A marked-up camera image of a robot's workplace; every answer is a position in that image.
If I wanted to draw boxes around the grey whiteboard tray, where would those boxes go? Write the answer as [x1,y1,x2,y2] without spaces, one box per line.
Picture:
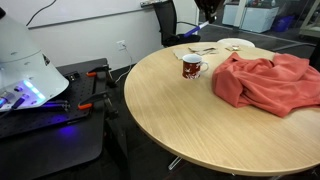
[139,0,175,9]

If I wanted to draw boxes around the black perforated breadboard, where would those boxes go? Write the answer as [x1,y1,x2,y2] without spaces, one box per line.
[0,58,112,141]

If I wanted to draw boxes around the white wall outlet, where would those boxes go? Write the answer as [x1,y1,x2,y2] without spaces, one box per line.
[116,39,127,52]

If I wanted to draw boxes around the red mug white inside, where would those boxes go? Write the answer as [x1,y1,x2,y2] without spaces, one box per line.
[181,53,211,81]

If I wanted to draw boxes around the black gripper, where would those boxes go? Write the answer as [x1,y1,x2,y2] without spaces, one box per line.
[194,0,226,25]

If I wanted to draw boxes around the black wall cable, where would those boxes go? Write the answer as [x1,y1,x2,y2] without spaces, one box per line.
[25,0,58,27]

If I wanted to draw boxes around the orange red cloth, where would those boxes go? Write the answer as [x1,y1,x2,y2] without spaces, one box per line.
[211,51,320,118]

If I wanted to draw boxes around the black clamp orange handle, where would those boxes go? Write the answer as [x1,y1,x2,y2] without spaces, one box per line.
[85,64,118,90]
[76,90,120,120]

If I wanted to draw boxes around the white power cable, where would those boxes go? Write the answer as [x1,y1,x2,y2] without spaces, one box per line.
[114,45,134,85]

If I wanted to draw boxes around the white cabinet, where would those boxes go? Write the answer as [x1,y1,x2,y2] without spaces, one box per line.
[221,4,280,34]

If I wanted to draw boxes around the metal table leg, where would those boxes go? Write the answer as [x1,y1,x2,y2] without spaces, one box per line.
[167,155,183,172]

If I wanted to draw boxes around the grey metal frame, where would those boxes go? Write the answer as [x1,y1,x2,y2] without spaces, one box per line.
[298,0,320,40]

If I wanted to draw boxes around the cables plugged in base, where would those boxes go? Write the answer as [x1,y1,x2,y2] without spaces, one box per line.
[0,92,32,118]

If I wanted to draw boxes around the purple capped white marker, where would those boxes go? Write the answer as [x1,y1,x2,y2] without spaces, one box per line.
[183,20,211,39]

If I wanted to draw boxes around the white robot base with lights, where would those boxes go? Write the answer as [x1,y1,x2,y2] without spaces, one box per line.
[0,6,70,112]

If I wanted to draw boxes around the brown paper napkin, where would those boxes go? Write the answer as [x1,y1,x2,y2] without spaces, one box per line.
[171,47,201,61]
[187,45,219,57]

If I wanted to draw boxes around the black office chair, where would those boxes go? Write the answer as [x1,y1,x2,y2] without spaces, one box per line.
[152,0,203,48]

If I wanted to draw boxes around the small card packet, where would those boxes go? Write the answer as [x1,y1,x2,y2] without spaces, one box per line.
[225,45,242,52]

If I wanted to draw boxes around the black cart table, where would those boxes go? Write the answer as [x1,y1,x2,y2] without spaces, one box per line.
[0,109,132,180]

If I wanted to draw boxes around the blue bin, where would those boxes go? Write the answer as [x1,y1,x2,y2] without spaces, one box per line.
[271,14,297,33]

